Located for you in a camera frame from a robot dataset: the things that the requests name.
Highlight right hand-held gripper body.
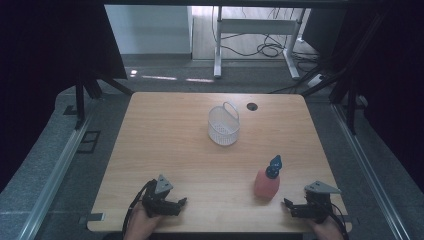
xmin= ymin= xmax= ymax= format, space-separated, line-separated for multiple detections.
xmin=290 ymin=180 xmax=343 ymax=224

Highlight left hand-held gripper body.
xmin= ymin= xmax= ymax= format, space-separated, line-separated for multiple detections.
xmin=141 ymin=174 xmax=181 ymax=219

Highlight red spray bottle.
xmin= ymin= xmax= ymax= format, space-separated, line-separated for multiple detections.
xmin=253 ymin=154 xmax=283 ymax=201

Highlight white plastic basket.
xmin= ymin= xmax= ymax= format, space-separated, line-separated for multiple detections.
xmin=207 ymin=101 xmax=241 ymax=147

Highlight person's left hand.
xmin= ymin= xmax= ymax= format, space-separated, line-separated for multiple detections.
xmin=123 ymin=203 xmax=164 ymax=240

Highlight black metal stand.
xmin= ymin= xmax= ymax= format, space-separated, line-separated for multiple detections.
xmin=74 ymin=71 xmax=135 ymax=131
xmin=301 ymin=13 xmax=388 ymax=136

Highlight white power strip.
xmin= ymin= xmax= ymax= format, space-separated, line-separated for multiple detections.
xmin=306 ymin=73 xmax=326 ymax=89

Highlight dark curtain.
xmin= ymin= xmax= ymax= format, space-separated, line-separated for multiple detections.
xmin=0 ymin=0 xmax=128 ymax=194
xmin=301 ymin=6 xmax=424 ymax=194

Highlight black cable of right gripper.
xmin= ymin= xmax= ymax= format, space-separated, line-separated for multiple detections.
xmin=324 ymin=201 xmax=350 ymax=240

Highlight aluminium floor rail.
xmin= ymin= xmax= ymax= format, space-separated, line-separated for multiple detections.
xmin=18 ymin=109 xmax=96 ymax=240
xmin=331 ymin=103 xmax=406 ymax=240

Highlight black floor cables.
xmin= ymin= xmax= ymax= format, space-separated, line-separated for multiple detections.
xmin=219 ymin=6 xmax=331 ymax=94

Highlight white metal desk frame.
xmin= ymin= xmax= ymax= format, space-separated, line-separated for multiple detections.
xmin=213 ymin=5 xmax=306 ymax=80

